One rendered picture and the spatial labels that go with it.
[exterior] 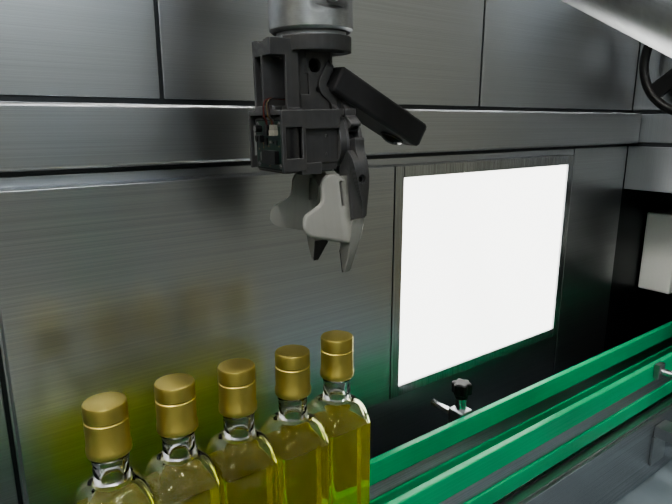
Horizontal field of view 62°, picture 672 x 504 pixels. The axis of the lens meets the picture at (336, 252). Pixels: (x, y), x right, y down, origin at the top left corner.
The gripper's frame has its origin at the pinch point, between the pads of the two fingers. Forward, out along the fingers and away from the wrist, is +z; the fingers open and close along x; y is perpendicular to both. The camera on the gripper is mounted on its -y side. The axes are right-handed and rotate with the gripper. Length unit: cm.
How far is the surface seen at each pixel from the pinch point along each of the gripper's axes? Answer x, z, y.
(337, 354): 1.4, 10.3, 0.9
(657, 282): -19, 25, -97
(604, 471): 2, 42, -48
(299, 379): 2.7, 11.1, 6.0
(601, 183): -22, 1, -76
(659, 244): -20, 16, -97
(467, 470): 2.8, 29.6, -16.7
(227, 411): 2.3, 12.4, 13.2
